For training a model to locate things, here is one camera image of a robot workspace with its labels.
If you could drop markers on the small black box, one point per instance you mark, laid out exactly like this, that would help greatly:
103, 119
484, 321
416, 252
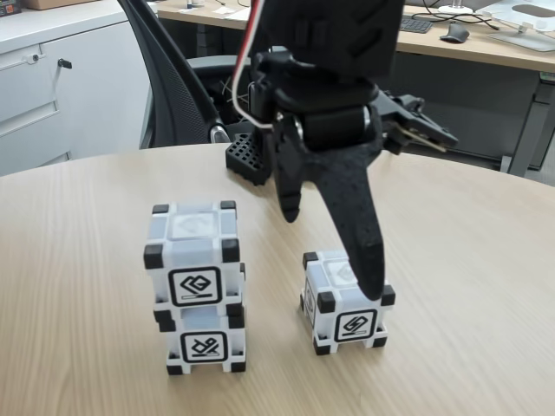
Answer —
8, 8

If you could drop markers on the black mesh office chair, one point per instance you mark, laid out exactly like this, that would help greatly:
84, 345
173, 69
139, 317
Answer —
173, 78

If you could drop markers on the black keyboard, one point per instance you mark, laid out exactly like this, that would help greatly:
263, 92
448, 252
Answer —
416, 25

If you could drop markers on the silver laptop stand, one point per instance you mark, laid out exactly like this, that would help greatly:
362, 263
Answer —
520, 26

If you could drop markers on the brown cardboard box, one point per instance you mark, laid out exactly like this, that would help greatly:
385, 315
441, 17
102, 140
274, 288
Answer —
56, 4

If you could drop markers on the black cabinet key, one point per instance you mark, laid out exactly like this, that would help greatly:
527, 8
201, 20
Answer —
65, 63

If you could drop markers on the white drawer cabinet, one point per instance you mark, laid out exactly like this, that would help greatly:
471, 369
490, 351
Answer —
95, 99

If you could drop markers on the white paper sheet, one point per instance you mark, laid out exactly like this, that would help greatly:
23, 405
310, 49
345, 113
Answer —
225, 12

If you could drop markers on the grey computer mouse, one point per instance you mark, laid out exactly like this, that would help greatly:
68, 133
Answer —
455, 32

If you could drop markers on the wooden office desk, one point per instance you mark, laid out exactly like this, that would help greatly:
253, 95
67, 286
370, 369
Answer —
477, 56

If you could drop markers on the white cube, looped symbol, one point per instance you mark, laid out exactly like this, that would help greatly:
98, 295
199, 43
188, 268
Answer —
204, 346

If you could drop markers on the white round lamp base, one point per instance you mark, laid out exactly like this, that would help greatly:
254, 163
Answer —
455, 8

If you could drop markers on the black perforated block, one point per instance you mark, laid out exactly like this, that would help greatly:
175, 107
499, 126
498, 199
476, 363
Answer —
245, 156

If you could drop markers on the white cube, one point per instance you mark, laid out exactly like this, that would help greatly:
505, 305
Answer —
195, 260
204, 346
355, 327

